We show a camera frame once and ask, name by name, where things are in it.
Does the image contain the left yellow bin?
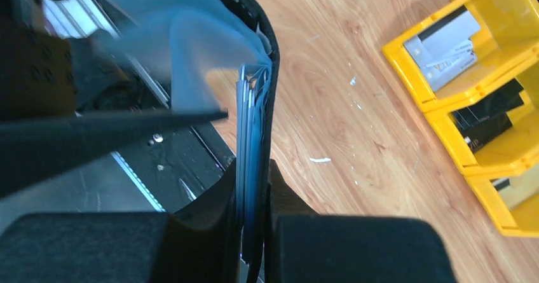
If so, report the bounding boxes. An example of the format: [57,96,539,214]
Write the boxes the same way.
[382,0,538,113]

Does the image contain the beige cards in bin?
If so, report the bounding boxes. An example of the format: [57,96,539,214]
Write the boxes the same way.
[491,175,538,210]

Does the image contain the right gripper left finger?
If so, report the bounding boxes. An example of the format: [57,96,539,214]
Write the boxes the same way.
[1,163,238,282]

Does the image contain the right yellow bin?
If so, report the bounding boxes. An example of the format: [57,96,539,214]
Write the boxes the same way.
[465,165,538,238]

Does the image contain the silver cards in bin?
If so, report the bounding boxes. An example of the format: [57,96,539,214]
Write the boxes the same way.
[404,6,481,92]

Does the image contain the middle yellow bin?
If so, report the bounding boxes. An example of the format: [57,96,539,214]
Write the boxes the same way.
[426,63,538,176]

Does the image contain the yellow bin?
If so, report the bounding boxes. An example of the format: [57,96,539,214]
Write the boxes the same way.
[465,165,538,238]
[426,63,538,176]
[382,0,538,113]

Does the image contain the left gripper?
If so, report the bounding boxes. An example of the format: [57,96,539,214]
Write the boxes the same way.
[1,0,228,197]

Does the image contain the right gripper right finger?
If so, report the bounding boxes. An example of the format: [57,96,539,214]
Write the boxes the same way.
[265,161,456,282]

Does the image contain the black cards in bin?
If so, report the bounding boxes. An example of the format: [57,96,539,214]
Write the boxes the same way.
[451,79,524,153]

